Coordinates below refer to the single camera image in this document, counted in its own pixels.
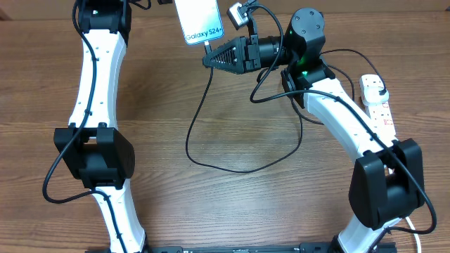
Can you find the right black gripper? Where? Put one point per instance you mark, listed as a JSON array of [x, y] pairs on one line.
[[243, 52]]

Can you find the blue screen smartphone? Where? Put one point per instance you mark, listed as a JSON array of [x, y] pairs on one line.
[[200, 20]]

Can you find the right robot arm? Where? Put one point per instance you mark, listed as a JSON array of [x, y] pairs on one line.
[[387, 180]]

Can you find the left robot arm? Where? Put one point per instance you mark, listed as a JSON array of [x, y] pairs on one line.
[[91, 146]]

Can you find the white charger plug adapter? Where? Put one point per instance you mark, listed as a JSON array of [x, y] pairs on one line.
[[374, 95]]

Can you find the white power strip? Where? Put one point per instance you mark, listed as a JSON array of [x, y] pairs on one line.
[[381, 113]]

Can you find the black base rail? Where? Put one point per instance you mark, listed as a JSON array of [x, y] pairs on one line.
[[242, 249]]

